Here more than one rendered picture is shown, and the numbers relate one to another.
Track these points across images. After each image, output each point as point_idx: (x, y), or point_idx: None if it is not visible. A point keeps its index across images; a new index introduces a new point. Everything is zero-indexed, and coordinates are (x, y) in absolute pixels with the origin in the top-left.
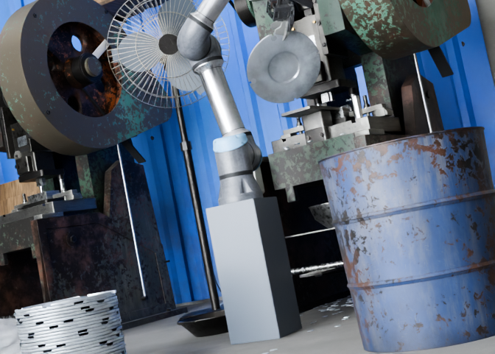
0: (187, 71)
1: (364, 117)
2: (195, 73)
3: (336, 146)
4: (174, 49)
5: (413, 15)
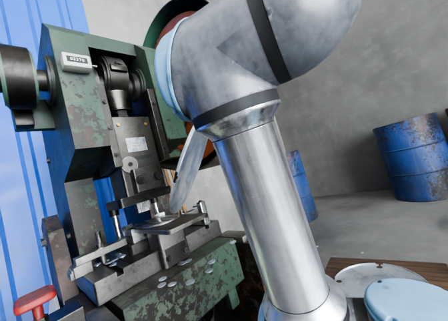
0: None
1: (216, 221)
2: (239, 120)
3: (220, 258)
4: None
5: None
